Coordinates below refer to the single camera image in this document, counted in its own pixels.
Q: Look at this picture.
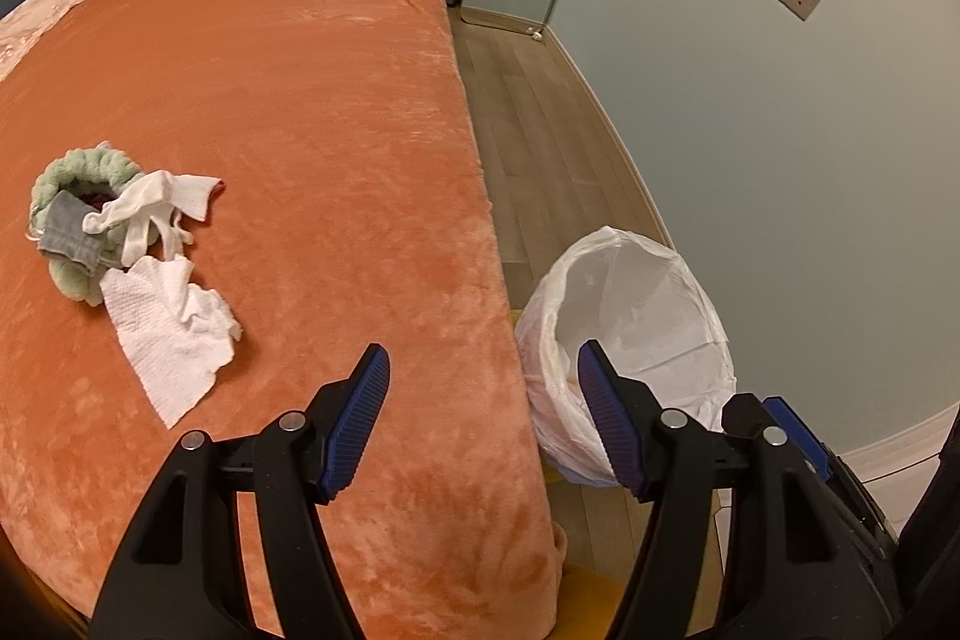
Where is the waste bin with white bag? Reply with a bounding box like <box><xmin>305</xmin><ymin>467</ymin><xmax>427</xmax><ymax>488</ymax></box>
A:
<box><xmin>514</xmin><ymin>225</ymin><xmax>736</xmax><ymax>488</ymax></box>

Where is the pink floral quilt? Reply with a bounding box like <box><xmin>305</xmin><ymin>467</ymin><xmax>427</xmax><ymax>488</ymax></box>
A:
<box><xmin>0</xmin><ymin>0</ymin><xmax>117</xmax><ymax>82</ymax></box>

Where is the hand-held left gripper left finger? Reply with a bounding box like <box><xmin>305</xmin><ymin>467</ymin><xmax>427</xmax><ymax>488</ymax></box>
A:
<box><xmin>90</xmin><ymin>342</ymin><xmax>392</xmax><ymax>640</ymax></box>

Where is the green fluffy headband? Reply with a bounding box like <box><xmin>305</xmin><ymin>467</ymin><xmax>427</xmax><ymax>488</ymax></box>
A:
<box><xmin>28</xmin><ymin>146</ymin><xmax>149</xmax><ymax>305</ymax></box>

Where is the grey sock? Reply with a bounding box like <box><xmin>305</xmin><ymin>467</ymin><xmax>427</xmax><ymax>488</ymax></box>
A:
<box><xmin>37</xmin><ymin>191</ymin><xmax>107</xmax><ymax>270</ymax></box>

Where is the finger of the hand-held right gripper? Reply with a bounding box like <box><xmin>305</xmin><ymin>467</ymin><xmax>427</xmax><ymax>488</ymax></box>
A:
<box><xmin>896</xmin><ymin>415</ymin><xmax>960</xmax><ymax>640</ymax></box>
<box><xmin>722</xmin><ymin>392</ymin><xmax>835</xmax><ymax>485</ymax></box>

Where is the white paper towel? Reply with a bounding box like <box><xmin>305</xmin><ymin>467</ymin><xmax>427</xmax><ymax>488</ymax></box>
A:
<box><xmin>100</xmin><ymin>255</ymin><xmax>243</xmax><ymax>429</ymax></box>

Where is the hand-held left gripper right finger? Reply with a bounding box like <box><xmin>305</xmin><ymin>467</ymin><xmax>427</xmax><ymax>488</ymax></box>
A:
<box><xmin>576</xmin><ymin>338</ymin><xmax>882</xmax><ymax>640</ymax></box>

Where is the orange plush blanket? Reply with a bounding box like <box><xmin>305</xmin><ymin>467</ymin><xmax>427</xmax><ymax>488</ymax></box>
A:
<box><xmin>0</xmin><ymin>0</ymin><xmax>571</xmax><ymax>640</ymax></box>

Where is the white sock with red edge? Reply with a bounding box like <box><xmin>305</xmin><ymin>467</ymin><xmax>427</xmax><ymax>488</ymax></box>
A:
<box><xmin>82</xmin><ymin>171</ymin><xmax>226</xmax><ymax>260</ymax></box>

